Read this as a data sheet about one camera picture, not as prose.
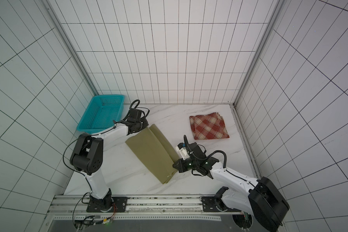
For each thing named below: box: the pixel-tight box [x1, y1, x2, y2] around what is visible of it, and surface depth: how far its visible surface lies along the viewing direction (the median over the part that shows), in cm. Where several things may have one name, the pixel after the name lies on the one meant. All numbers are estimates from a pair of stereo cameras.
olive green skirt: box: [125, 124, 180, 185], surface depth 89 cm
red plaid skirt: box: [189, 112, 230, 141], surface depth 104 cm
